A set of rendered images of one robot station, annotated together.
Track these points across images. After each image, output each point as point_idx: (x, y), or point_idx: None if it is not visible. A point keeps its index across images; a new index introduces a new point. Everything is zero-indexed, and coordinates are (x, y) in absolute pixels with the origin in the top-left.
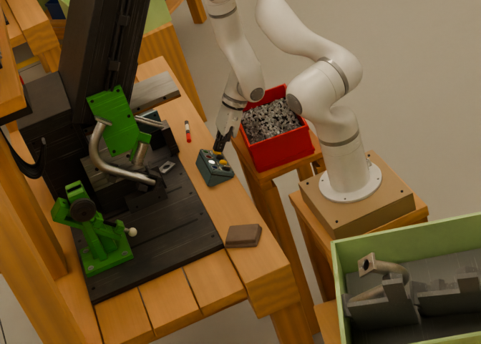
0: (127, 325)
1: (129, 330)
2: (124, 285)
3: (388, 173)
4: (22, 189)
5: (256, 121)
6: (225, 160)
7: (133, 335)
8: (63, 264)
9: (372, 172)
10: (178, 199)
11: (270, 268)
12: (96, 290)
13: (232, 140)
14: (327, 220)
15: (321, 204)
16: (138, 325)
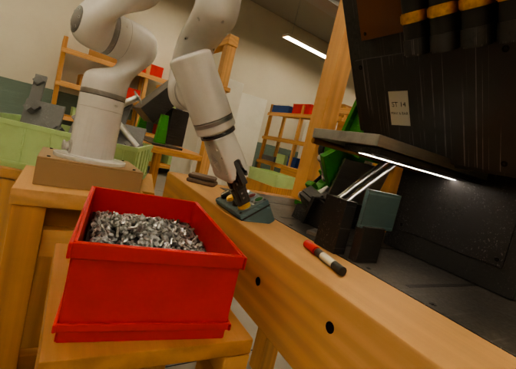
0: (276, 196)
1: (272, 194)
2: (289, 198)
3: (47, 151)
4: None
5: (180, 242)
6: (229, 205)
7: (269, 192)
8: None
9: (64, 151)
10: (277, 212)
11: (182, 173)
12: None
13: (237, 318)
14: (130, 163)
15: (129, 165)
16: (268, 193)
